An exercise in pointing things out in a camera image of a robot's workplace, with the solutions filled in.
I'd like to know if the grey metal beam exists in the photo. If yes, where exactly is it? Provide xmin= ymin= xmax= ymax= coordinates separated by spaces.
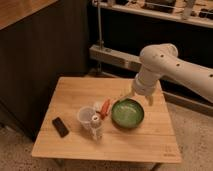
xmin=89 ymin=45 xmax=213 ymax=117

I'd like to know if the green bowl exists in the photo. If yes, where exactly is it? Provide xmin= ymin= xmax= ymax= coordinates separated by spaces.
xmin=111 ymin=98 xmax=144 ymax=129

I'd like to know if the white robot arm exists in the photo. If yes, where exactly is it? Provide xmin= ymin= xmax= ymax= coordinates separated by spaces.
xmin=119 ymin=43 xmax=213 ymax=105

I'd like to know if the dark wooden cabinet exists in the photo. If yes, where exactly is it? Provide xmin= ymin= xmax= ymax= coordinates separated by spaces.
xmin=0 ymin=0 xmax=89 ymax=140

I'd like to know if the orange carrot toy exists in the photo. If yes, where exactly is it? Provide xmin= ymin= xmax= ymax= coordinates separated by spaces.
xmin=100 ymin=99 xmax=110 ymax=119

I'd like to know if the wooden table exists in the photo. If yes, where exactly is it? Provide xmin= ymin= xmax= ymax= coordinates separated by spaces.
xmin=32 ymin=77 xmax=181 ymax=163

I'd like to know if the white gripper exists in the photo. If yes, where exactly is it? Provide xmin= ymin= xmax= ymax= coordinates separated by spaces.
xmin=119 ymin=75 xmax=157 ymax=106

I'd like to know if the black eraser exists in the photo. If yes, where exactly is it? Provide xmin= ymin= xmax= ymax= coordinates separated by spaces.
xmin=52 ymin=117 xmax=69 ymax=137

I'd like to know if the metal shelf rack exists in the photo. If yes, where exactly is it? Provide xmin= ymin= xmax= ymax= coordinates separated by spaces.
xmin=92 ymin=0 xmax=213 ymax=29

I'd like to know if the small white object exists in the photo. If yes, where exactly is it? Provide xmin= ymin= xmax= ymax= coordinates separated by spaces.
xmin=93 ymin=102 xmax=102 ymax=111

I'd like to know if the white ceramic cup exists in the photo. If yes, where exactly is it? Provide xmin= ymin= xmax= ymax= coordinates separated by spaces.
xmin=77 ymin=106 xmax=96 ymax=130

